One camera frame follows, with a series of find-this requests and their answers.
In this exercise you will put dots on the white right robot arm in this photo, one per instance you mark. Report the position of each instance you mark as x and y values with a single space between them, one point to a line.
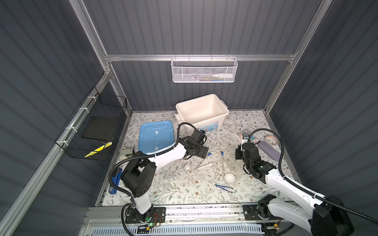
314 212

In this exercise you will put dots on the small white porcelain dish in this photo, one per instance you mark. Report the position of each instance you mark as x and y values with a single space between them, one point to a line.
187 167

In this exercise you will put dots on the clear test tube rack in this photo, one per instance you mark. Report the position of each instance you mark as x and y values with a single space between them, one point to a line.
230 165

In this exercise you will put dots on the highlighter marker pack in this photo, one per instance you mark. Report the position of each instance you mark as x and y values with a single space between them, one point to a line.
245 138

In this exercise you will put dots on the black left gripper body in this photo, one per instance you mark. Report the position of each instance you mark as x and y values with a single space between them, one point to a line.
200 151

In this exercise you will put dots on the clear tape roll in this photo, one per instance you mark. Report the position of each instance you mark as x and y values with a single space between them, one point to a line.
271 139

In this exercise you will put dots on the white plastic storage box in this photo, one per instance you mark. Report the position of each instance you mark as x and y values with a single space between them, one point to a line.
205 113

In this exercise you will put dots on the blue plastic box lid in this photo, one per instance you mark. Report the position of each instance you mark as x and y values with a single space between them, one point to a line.
155 136

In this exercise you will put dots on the black wire wall basket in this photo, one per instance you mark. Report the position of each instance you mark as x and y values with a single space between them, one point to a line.
95 129

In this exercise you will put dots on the white wire wall basket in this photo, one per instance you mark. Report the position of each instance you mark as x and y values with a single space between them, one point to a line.
204 70

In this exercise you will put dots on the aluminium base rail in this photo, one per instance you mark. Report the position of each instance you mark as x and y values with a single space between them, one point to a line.
221 213

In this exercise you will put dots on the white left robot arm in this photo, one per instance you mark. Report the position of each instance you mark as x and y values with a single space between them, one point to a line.
139 173

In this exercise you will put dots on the white pestle rod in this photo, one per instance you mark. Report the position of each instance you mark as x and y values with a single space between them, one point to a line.
205 166

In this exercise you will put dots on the small glass beaker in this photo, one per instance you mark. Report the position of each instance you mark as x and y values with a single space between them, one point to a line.
169 176

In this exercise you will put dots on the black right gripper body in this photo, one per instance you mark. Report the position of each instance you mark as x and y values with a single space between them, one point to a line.
238 155

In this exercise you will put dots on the blue capped test tube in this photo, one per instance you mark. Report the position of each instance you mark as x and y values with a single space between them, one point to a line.
222 163
202 161

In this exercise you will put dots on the blue tweezers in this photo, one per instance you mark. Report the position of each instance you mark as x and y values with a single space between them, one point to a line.
225 188

